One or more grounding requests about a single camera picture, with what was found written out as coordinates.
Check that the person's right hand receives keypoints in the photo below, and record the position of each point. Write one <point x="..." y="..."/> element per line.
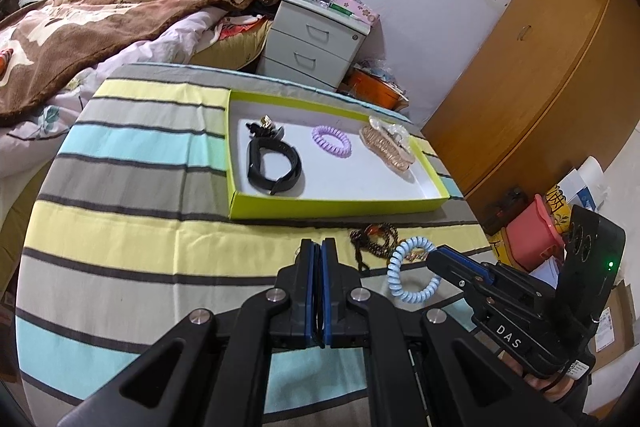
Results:
<point x="547" y="389"/>

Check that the orange box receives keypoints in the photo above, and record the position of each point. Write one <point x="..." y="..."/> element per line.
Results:
<point x="375" y="89"/>

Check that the large wooden wardrobe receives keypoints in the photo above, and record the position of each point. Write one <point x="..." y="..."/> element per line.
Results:
<point x="540" y="82"/>

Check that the lime green cardboard box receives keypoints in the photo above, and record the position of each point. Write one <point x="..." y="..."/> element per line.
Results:
<point x="300" y="207"/>

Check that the pink plastic bin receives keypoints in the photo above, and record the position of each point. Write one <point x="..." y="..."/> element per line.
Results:
<point x="530" y="232"/>

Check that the white blue paper box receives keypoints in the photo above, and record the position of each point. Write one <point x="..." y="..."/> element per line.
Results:
<point x="587" y="187"/>

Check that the clear amber hair claw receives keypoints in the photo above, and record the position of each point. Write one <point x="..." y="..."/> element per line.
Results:
<point x="385" y="149"/>

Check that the black watch band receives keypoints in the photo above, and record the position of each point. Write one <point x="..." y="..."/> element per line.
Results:
<point x="252" y="167"/>

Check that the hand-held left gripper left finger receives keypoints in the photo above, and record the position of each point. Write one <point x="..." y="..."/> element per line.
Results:
<point x="310" y="282"/>

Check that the white nightstand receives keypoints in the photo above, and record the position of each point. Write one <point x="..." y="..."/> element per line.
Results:
<point x="300" y="42"/>

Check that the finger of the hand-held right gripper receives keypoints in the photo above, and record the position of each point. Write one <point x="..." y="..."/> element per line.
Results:
<point x="455" y="277"/>
<point x="470" y="262"/>

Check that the pink floral box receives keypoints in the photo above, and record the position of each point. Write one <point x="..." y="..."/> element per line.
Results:
<point x="352" y="7"/>

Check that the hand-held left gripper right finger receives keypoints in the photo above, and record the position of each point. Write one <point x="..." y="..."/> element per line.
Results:
<point x="327" y="287"/>

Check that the brown fleece blanket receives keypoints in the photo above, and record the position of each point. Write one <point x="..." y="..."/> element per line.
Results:
<point x="100" y="32"/>

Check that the person's right forearm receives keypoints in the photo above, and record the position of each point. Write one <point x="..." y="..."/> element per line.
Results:
<point x="585" y="407"/>

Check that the yellow red pillow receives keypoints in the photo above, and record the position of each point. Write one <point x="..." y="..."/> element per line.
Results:
<point x="235" y="42"/>

